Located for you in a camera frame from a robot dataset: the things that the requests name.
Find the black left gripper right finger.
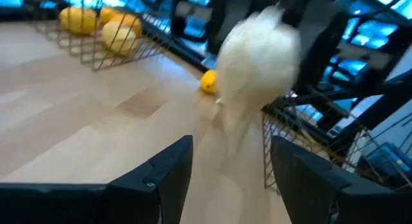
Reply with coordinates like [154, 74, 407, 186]
[270, 135, 412, 224]

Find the orange lemon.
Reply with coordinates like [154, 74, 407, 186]
[111, 13, 144, 37]

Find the brown wire basket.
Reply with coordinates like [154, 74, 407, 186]
[261, 88, 412, 194]
[28, 0, 174, 73]

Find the white garlic bulb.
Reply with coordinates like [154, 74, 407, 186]
[214, 3, 303, 154]

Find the pale yellow lemon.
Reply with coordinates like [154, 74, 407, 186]
[100, 21, 138, 56]

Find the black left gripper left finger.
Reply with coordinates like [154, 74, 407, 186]
[0, 135, 194, 224]

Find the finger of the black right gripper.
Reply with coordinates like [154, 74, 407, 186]
[297, 5, 350, 95]
[205, 0, 238, 54]

